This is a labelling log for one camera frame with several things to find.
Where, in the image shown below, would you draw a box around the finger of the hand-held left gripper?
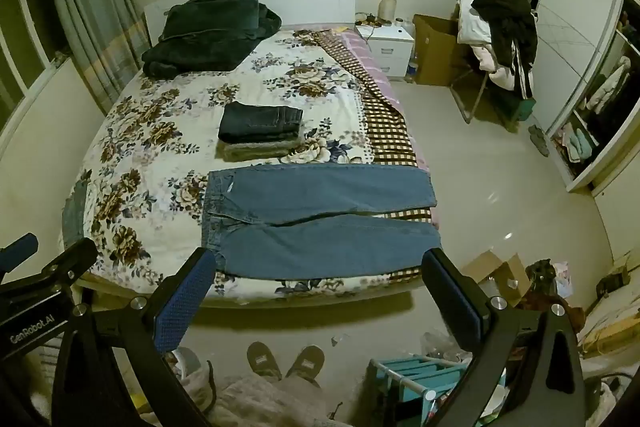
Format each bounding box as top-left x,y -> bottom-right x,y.
0,233 -> 40,274
27,237 -> 99,295

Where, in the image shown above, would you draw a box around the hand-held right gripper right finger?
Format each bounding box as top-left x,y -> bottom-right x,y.
421,247 -> 586,427

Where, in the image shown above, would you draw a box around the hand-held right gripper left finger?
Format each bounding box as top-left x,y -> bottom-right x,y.
51,247 -> 217,427

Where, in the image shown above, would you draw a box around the blue denim pants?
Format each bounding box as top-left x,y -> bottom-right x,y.
201,164 -> 443,281

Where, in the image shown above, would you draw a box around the folded grey-brown pants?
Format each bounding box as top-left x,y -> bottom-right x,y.
215,134 -> 304,160

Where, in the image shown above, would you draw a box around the folded dark pants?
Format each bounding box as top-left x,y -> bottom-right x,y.
218,102 -> 304,144

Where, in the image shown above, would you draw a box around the open cardboard box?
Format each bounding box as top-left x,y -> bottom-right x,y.
460,251 -> 532,308

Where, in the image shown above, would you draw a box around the teal storage rack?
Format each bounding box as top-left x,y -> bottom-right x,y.
367,354 -> 474,427

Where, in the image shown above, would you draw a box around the brown slipper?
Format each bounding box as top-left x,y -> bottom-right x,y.
285,345 -> 326,389
246,341 -> 284,383

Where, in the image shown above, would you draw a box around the dark bag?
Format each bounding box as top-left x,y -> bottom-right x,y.
529,259 -> 572,309

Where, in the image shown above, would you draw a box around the person's legs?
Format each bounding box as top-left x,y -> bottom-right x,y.
210,373 -> 343,427

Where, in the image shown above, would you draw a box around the pair of grey slippers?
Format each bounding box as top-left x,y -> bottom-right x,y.
528,124 -> 551,158

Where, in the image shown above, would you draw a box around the metal folding chair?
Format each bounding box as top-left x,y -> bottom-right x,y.
449,57 -> 536,130

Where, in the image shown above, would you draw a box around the white framed window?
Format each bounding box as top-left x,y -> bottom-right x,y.
0,0 -> 76,130

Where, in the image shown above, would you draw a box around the pink garment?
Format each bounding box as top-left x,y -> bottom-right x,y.
474,43 -> 517,91

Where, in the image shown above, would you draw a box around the grey-green curtain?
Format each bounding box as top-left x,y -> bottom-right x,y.
42,0 -> 152,118

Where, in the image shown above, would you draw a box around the tall cardboard box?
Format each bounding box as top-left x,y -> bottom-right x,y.
412,14 -> 463,86

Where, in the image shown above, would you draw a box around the white nightstand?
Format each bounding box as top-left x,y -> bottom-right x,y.
355,23 -> 416,82

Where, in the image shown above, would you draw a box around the dark green blanket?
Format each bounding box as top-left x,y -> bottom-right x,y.
141,0 -> 283,80

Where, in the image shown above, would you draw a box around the white garment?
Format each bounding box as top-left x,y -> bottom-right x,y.
457,0 -> 496,46

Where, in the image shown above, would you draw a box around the white wardrobe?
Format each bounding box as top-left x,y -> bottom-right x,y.
520,0 -> 640,194

